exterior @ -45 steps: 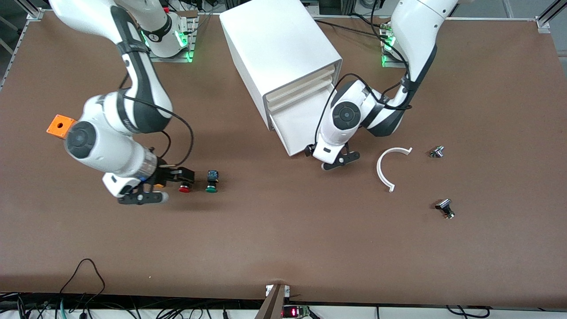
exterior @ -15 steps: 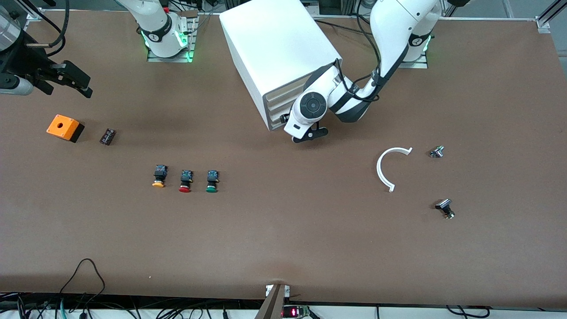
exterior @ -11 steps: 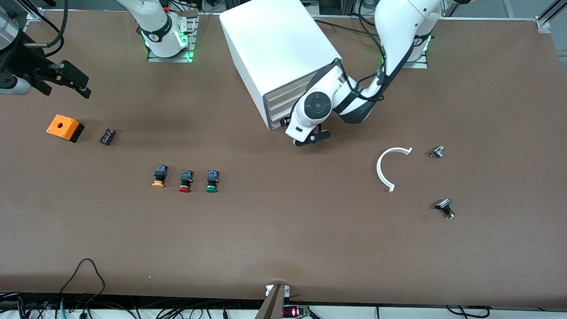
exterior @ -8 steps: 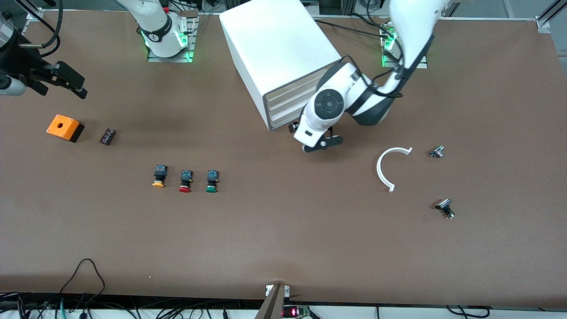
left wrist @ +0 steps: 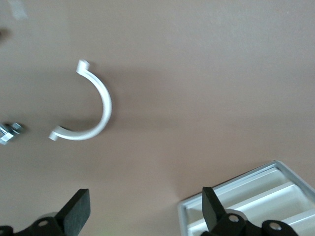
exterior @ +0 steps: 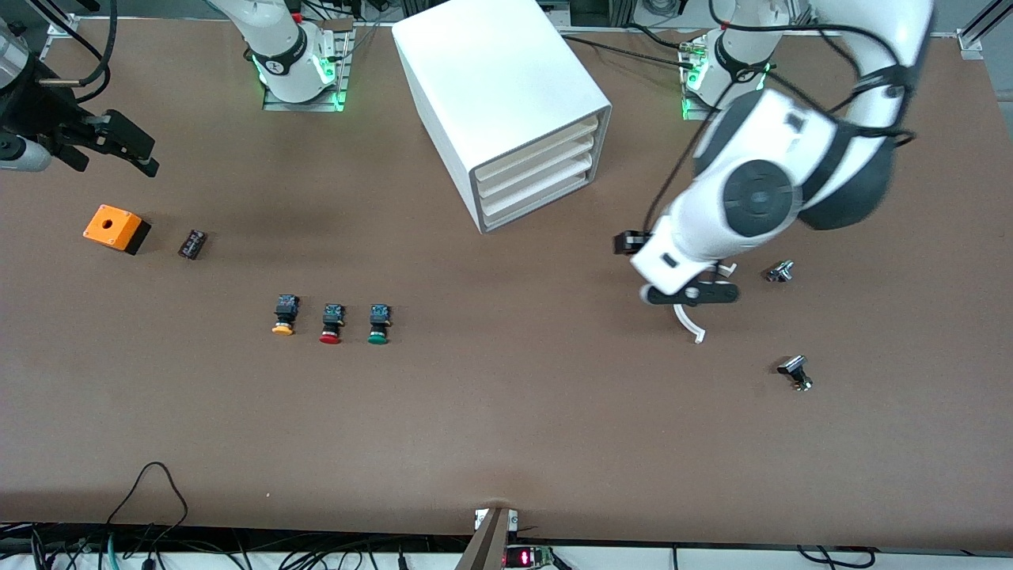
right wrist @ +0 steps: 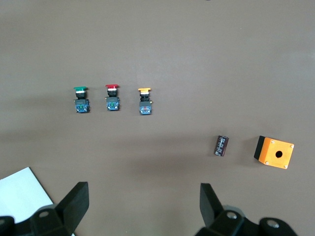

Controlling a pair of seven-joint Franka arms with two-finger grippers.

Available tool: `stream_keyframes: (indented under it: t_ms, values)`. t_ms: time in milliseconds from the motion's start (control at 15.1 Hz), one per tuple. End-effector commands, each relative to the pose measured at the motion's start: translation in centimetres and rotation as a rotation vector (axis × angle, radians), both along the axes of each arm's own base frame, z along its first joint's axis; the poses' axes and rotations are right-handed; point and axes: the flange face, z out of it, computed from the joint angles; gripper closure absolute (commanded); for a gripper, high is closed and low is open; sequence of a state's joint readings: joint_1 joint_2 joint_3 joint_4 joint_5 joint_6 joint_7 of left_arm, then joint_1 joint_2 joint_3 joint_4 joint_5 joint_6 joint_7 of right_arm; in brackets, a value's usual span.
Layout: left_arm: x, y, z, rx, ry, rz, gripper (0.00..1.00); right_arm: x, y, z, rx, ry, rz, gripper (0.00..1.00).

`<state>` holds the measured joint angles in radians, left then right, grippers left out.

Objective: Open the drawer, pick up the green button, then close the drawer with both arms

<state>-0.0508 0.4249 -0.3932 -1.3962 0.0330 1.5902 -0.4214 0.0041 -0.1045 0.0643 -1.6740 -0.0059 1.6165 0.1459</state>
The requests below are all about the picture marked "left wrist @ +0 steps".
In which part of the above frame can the silver metal bolt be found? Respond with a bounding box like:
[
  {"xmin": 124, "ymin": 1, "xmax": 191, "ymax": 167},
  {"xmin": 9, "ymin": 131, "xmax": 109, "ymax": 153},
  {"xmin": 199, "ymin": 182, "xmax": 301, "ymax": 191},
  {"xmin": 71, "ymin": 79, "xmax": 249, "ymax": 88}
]
[{"xmin": 0, "ymin": 122, "xmax": 24, "ymax": 146}]

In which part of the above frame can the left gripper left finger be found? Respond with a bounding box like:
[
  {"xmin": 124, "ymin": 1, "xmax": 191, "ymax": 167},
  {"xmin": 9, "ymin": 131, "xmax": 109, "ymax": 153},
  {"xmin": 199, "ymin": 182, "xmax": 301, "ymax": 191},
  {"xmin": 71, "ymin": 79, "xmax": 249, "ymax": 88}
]
[{"xmin": 0, "ymin": 188, "xmax": 91, "ymax": 236}]

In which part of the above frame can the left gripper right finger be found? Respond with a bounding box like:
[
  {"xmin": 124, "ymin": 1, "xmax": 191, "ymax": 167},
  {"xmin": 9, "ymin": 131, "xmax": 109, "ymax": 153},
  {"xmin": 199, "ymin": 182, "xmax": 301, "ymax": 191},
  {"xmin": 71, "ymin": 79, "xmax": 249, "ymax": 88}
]
[{"xmin": 201, "ymin": 186, "xmax": 300, "ymax": 236}]

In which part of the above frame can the white drawer cabinet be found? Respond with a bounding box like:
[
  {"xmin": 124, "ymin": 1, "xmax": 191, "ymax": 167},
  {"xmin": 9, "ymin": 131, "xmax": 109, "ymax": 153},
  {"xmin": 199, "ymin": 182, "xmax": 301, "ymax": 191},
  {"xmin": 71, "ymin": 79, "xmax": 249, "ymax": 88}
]
[{"xmin": 177, "ymin": 160, "xmax": 315, "ymax": 236}]

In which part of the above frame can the white half-ring clamp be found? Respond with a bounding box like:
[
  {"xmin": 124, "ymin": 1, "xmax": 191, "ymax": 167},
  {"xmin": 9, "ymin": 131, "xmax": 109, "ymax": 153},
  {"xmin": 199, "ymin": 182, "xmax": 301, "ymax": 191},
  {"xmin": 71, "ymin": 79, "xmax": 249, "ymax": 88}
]
[{"xmin": 48, "ymin": 59, "xmax": 113, "ymax": 142}]

